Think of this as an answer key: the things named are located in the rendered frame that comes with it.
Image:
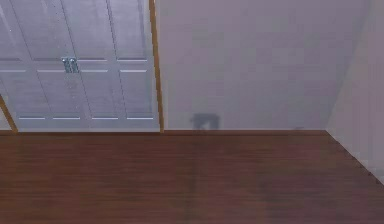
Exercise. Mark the white panelled room door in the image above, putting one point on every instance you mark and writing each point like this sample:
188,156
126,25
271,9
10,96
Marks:
33,90
116,90

